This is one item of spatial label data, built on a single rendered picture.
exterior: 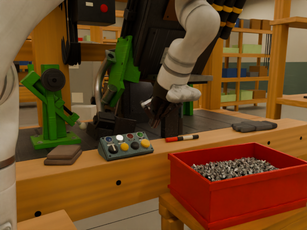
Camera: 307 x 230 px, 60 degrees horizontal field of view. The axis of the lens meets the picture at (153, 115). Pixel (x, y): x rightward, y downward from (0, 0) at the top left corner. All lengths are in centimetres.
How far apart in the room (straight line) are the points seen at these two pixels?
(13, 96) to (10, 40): 10
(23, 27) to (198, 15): 33
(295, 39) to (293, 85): 170
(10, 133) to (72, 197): 39
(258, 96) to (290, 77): 395
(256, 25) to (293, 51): 422
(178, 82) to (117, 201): 40
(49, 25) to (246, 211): 106
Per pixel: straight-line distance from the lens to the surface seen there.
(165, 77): 63
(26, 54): 137
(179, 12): 60
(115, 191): 81
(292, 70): 1137
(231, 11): 108
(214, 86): 175
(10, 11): 34
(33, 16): 35
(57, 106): 96
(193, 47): 58
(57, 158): 78
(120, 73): 99
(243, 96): 717
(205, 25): 55
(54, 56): 130
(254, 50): 728
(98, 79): 111
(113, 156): 77
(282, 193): 76
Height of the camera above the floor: 117
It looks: 11 degrees down
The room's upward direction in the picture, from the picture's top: straight up
